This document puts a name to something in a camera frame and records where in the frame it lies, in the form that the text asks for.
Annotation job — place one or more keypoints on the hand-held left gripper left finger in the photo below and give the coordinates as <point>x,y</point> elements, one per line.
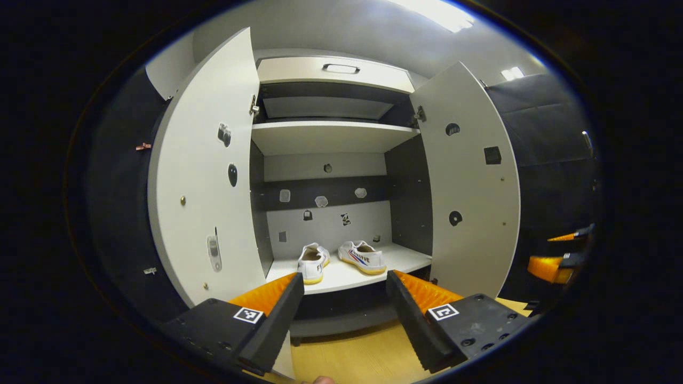
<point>272,330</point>

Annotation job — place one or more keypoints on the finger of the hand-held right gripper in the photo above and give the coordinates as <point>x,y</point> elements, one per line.
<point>573,236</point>
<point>549,269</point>

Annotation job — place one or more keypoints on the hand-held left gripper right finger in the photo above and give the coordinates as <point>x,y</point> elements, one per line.
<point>411,325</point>

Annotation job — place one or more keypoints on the white canvas shoe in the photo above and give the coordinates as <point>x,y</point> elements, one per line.
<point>365,258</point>
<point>312,264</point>

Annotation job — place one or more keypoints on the white shoe cabinet door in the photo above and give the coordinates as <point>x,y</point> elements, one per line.
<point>475,186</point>
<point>208,202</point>

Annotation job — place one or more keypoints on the white shoe cabinet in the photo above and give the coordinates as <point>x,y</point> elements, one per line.
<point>331,170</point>

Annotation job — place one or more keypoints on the white cabinet drawer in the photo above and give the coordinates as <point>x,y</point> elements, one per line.
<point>299,72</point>

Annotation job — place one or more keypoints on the black backdrop cloth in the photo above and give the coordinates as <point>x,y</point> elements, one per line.
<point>555,186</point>
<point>117,213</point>

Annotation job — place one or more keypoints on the small ceiling light panel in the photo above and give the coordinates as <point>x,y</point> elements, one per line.
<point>513,73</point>

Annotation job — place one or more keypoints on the red cloth clip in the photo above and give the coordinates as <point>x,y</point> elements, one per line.
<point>143,146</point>

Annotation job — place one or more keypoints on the large ceiling light panel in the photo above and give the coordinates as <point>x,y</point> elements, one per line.
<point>432,13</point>

